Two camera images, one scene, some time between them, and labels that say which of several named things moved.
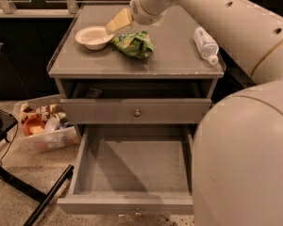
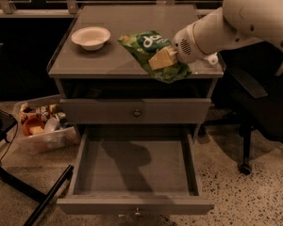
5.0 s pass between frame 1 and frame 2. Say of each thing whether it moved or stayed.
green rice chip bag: moved
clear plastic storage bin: stayed
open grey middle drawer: stayed
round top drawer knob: stayed
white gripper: moved
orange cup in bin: stayed
